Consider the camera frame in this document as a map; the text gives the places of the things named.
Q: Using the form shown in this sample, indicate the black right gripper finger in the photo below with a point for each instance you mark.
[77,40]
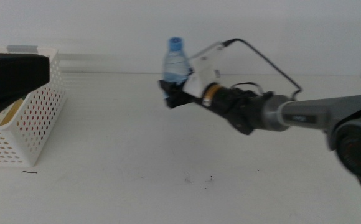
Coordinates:
[169,86]

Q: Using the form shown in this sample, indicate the clear water bottle blue cap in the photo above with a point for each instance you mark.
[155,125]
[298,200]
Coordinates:
[175,65]

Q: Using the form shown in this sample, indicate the yellow tea bottle green label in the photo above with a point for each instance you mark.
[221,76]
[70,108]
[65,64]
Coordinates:
[9,113]

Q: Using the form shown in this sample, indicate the white perforated plastic basket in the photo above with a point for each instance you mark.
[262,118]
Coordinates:
[43,124]

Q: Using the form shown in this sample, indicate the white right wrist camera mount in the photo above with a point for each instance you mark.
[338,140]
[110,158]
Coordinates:
[203,74]

